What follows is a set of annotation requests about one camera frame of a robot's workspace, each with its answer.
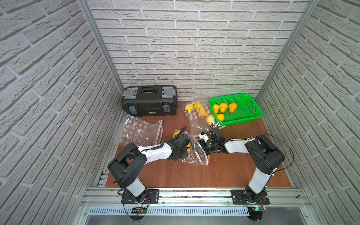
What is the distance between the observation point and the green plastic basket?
106 centimetres

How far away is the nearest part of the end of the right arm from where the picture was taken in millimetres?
729

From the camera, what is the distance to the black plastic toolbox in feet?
3.25

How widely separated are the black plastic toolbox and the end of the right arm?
0.36 metres
